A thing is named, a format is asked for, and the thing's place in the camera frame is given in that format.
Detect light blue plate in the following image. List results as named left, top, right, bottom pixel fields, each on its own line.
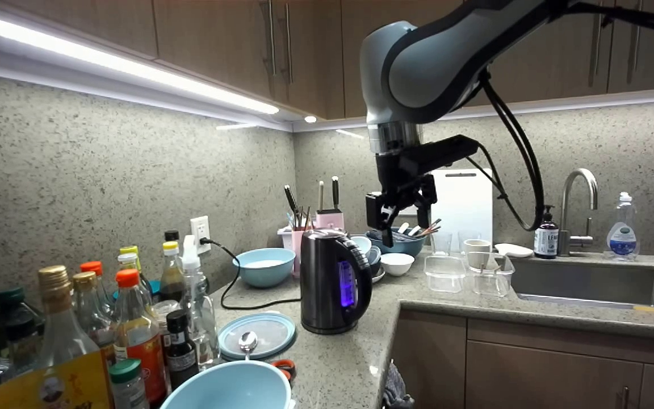
left=217, top=311, right=297, bottom=361

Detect orange handled scissors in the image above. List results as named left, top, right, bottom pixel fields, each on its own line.
left=272, top=358, right=297, bottom=383

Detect green cap jar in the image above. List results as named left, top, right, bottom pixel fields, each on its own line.
left=108, top=358, right=150, bottom=409

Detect blue bowl with utensils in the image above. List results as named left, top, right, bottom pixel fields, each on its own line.
left=367, top=219, right=442, bottom=258

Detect small orange cap bottle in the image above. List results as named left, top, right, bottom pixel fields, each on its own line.
left=79, top=261, right=114, bottom=316

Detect cabinet door handle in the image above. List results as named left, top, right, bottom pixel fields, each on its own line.
left=284, top=2, right=295, bottom=85
left=266, top=0, right=278, bottom=77

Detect wooden cabinet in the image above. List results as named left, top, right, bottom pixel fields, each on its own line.
left=388, top=307, right=654, bottom=409
left=0, top=0, right=654, bottom=121

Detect lower wooden cabinet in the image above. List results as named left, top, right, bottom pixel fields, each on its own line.
left=388, top=307, right=654, bottom=409

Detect white mug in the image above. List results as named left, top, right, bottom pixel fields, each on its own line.
left=463, top=239, right=493, bottom=270

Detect clear dish soap bottle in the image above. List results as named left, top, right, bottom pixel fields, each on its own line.
left=606, top=191, right=642, bottom=262

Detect pink utensil holder with utensils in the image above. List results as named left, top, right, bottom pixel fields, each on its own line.
left=278, top=185, right=313, bottom=278

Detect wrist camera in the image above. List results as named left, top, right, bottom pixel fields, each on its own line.
left=412, top=135, right=480, bottom=173

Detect metal spoon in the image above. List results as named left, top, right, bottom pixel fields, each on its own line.
left=239, top=331, right=259, bottom=361

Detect under cabinet light strip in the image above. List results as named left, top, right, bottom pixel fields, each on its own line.
left=0, top=18, right=280, bottom=116

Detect gold cap clear bottle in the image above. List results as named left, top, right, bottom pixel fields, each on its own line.
left=72, top=271, right=117, bottom=365

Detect stack of bowls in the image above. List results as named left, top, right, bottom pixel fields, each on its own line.
left=350, top=235, right=386, bottom=284

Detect kettle lid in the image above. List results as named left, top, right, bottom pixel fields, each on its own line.
left=304, top=228, right=350, bottom=240

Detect dark green bottle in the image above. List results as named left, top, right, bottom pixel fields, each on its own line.
left=0, top=287, right=46, bottom=375

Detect orange cap orange label bottle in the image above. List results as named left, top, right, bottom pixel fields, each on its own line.
left=111, top=269, right=168, bottom=407

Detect white dish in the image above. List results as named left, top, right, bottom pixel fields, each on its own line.
left=494, top=243, right=534, bottom=258

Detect white bowl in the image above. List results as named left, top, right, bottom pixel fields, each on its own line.
left=379, top=253, right=416, bottom=278

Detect dark soap pump bottle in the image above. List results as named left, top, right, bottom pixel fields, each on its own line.
left=533, top=206, right=560, bottom=260

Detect black cable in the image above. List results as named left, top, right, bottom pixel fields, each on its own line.
left=200, top=237, right=303, bottom=311

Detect small black cap dark bottle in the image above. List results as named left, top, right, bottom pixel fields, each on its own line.
left=165, top=309, right=200, bottom=390

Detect upper wooden cabinet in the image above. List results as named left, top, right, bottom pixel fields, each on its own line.
left=0, top=0, right=654, bottom=121

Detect white cutting board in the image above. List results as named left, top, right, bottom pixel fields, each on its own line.
left=418, top=168, right=494, bottom=249

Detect yellow cap dark bottle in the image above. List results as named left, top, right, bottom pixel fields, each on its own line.
left=159, top=241, right=187, bottom=303

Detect grey hanging towel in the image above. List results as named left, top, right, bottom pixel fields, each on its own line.
left=382, top=360, right=416, bottom=409

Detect metal tap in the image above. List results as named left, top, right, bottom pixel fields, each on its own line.
left=556, top=168, right=600, bottom=257

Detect clear spray bottle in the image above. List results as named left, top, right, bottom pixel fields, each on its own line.
left=181, top=235, right=220, bottom=370

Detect clear plastic container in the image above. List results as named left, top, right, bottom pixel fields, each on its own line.
left=467, top=252, right=516, bottom=298
left=423, top=255, right=467, bottom=294

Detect yellow cap green bottle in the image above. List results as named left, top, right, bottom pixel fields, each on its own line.
left=119, top=245, right=153, bottom=296

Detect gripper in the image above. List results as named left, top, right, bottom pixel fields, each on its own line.
left=366, top=149, right=439, bottom=248

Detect pink knife block with knives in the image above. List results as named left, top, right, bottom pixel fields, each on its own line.
left=315, top=176, right=346, bottom=231

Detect gold cap yellow label bottle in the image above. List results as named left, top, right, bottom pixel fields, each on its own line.
left=0, top=265, right=114, bottom=409

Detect large light blue bowl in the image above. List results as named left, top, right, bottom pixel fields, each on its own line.
left=160, top=360, right=297, bottom=409

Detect black electric kettle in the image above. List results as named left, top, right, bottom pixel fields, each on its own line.
left=300, top=228, right=374, bottom=335

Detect white wall socket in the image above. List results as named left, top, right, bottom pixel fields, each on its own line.
left=190, top=215, right=212, bottom=255

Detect steel sink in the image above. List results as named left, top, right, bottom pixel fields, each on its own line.
left=510, top=258, right=654, bottom=315

